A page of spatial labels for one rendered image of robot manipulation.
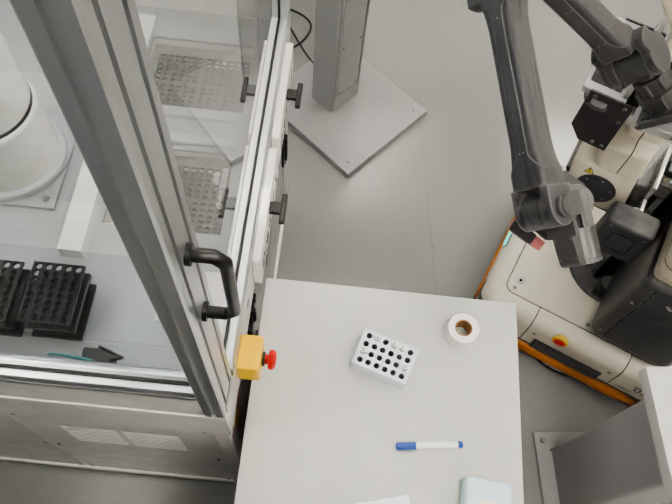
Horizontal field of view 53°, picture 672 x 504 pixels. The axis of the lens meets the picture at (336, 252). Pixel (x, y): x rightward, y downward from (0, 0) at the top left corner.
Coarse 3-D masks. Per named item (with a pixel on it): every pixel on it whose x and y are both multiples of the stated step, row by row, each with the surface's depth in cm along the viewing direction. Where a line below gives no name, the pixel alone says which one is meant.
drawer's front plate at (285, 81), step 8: (288, 48) 165; (288, 56) 164; (288, 64) 163; (288, 72) 162; (280, 80) 161; (288, 80) 164; (280, 88) 160; (288, 88) 166; (280, 96) 159; (280, 104) 158; (280, 112) 157; (280, 120) 156; (280, 128) 155; (272, 136) 154; (280, 136) 157; (272, 144) 156; (280, 144) 160; (280, 152) 162
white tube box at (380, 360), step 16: (368, 336) 150; (384, 336) 147; (368, 352) 145; (384, 352) 148; (400, 352) 146; (416, 352) 146; (368, 368) 144; (384, 368) 146; (400, 368) 144; (400, 384) 144
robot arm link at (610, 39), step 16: (544, 0) 114; (560, 0) 113; (576, 0) 113; (592, 0) 116; (560, 16) 117; (576, 16) 116; (592, 16) 116; (608, 16) 119; (576, 32) 120; (592, 32) 118; (608, 32) 118; (624, 32) 120; (640, 32) 120; (656, 32) 123; (592, 48) 122; (608, 48) 121; (624, 48) 120; (640, 48) 120; (656, 48) 122; (608, 64) 126; (656, 64) 121; (608, 80) 128
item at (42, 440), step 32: (256, 288) 171; (256, 320) 180; (0, 416) 145; (32, 416) 142; (0, 448) 184; (32, 448) 179; (64, 448) 175; (96, 448) 170; (128, 448) 167; (160, 448) 163; (192, 448) 159; (224, 448) 152; (224, 480) 199
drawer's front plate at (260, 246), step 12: (276, 156) 152; (276, 168) 155; (264, 180) 148; (264, 192) 147; (264, 204) 145; (264, 216) 144; (264, 228) 143; (264, 240) 144; (252, 264) 140; (264, 264) 150
